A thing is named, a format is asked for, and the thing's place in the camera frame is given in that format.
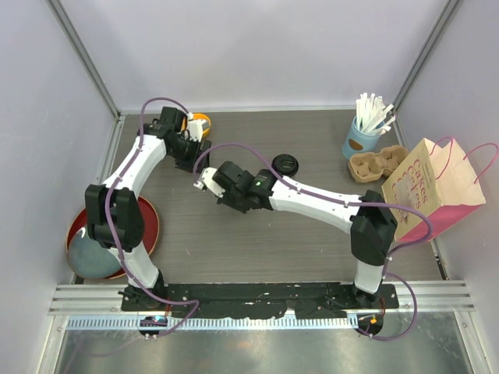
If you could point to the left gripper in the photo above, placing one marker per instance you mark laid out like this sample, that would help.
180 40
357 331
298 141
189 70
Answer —
203 160

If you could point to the bundle of white straws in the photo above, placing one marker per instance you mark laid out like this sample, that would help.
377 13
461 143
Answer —
373 116

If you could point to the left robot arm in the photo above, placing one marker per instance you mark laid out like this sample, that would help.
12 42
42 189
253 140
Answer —
114 218

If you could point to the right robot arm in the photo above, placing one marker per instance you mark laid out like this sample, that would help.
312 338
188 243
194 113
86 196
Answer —
371 228

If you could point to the brown cardboard cup carrier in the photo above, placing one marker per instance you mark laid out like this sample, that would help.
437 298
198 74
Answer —
370 167

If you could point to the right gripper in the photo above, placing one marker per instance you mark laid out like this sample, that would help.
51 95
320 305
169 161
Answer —
225 199

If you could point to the aluminium frame rail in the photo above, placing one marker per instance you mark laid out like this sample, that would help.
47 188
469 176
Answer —
99 307

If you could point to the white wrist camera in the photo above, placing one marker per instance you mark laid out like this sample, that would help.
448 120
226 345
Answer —
206 182
194 130

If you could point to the blue-grey ceramic plate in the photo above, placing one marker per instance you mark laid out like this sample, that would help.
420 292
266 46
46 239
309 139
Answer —
89 260

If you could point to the black cup lid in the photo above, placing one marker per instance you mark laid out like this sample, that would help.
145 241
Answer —
285 165

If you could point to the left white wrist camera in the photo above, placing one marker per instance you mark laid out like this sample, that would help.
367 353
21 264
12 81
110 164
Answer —
194 130

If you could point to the kraft pink paper bag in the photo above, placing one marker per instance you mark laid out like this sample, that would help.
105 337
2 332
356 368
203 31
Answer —
437 180

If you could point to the orange bowl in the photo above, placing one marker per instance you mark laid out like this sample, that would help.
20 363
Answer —
205 122

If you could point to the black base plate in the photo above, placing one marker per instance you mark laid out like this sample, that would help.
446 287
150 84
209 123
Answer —
310 300

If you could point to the blue straw holder can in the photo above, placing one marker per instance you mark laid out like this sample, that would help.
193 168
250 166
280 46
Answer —
358 142

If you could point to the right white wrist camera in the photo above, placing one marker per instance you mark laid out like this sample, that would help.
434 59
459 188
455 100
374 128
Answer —
206 182

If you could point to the red round tray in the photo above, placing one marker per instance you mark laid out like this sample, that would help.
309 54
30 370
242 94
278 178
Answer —
150 237

